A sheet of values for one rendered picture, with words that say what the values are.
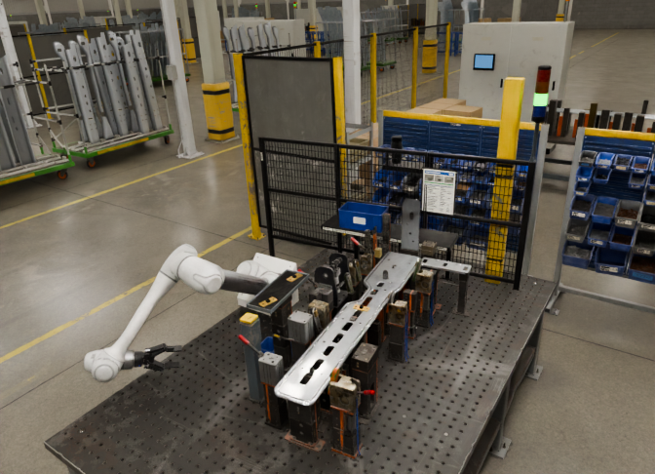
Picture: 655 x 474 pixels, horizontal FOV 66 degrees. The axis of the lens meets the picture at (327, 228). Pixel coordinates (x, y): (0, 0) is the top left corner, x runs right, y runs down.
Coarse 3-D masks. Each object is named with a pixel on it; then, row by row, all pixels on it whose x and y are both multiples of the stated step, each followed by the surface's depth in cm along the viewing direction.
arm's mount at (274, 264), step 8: (256, 256) 328; (264, 256) 325; (264, 264) 323; (272, 264) 320; (280, 264) 318; (288, 264) 315; (280, 272) 315; (240, 296) 320; (248, 296) 318; (296, 296) 322; (240, 304) 322; (264, 312) 312
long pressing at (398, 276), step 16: (384, 256) 311; (400, 256) 311; (400, 272) 292; (368, 288) 277; (384, 288) 277; (400, 288) 277; (352, 304) 263; (368, 304) 263; (384, 304) 263; (336, 320) 251; (368, 320) 250; (320, 336) 239; (352, 336) 238; (304, 352) 228; (320, 352) 229; (336, 352) 228; (304, 368) 219; (320, 368) 219; (288, 384) 210; (304, 384) 210; (320, 384) 209; (304, 400) 202
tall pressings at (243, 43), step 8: (264, 24) 1191; (224, 32) 1152; (232, 32) 1139; (240, 32) 1162; (248, 32) 1184; (232, 40) 1147; (240, 40) 1170; (248, 40) 1214; (264, 40) 1225; (272, 40) 1248; (240, 48) 1163; (248, 48) 1183; (272, 48) 1250; (272, 56) 1222; (232, 64) 1184; (232, 72) 1190
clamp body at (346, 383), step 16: (336, 384) 200; (352, 384) 200; (336, 400) 203; (352, 400) 199; (336, 416) 207; (352, 416) 204; (336, 432) 210; (352, 432) 207; (336, 448) 214; (352, 448) 210
